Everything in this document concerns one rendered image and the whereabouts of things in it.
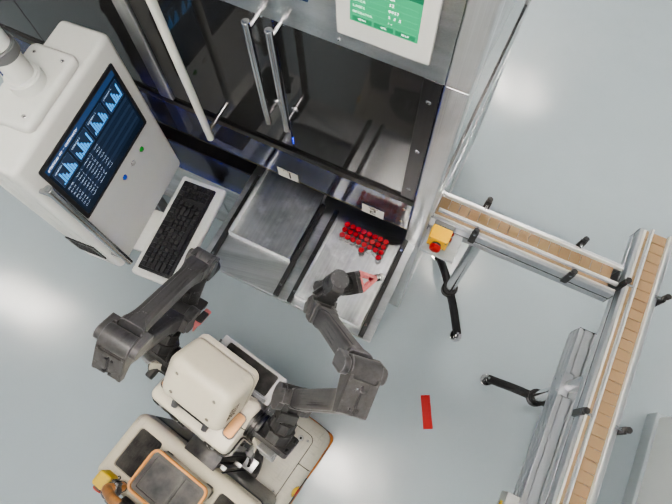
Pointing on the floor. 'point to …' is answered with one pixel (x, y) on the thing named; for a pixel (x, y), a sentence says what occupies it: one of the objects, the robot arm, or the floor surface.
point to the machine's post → (450, 119)
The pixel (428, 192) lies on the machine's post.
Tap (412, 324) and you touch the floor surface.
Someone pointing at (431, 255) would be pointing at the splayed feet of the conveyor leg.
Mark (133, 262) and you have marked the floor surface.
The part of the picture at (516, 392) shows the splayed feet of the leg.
